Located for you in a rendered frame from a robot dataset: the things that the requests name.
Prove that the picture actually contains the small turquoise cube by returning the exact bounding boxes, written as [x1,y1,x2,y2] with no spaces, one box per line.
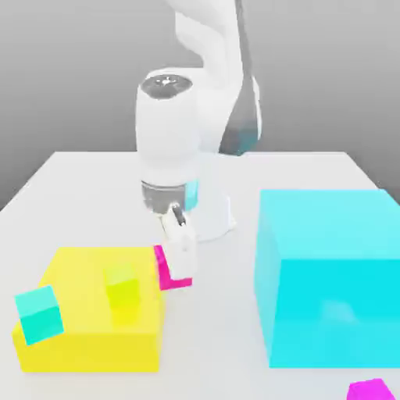
[14,284,65,347]

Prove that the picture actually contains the small yellow-green cube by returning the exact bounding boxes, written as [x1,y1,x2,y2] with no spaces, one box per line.
[102,264,141,326]

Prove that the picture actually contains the large yellow box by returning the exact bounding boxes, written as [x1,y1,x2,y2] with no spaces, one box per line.
[11,246,166,373]

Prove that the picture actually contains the large cyan box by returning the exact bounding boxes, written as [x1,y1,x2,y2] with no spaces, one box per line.
[253,188,400,369]

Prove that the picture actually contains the small magenta cube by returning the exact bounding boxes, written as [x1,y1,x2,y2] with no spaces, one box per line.
[153,245,193,291]
[345,378,398,400]

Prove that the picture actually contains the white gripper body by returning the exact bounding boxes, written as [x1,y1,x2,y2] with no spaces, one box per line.
[161,211,198,280]

